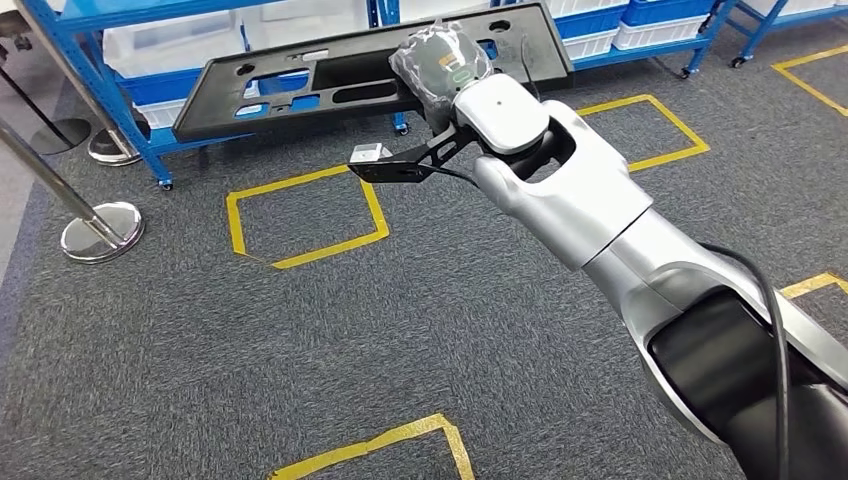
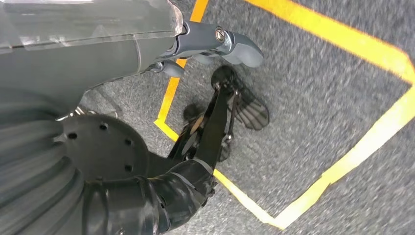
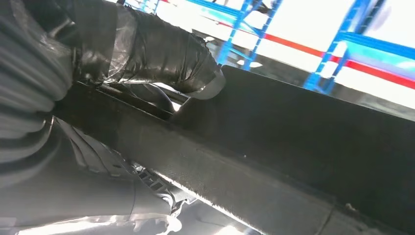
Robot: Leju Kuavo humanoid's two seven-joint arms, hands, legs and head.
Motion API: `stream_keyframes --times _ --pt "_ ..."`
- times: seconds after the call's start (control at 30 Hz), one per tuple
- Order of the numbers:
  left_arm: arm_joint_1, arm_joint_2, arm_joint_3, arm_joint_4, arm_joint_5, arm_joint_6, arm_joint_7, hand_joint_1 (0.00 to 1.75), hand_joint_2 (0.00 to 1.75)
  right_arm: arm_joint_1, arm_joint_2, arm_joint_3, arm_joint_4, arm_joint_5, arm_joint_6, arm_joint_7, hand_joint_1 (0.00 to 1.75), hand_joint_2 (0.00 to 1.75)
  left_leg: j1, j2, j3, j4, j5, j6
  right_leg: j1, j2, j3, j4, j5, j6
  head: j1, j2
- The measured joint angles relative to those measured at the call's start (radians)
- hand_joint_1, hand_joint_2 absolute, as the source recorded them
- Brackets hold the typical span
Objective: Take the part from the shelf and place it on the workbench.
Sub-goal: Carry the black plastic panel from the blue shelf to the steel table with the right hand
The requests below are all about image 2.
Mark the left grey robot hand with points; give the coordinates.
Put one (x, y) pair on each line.
(81, 58)

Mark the black robot leg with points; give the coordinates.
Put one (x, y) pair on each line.
(103, 146)

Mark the yellow floor tape square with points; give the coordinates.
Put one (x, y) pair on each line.
(324, 26)

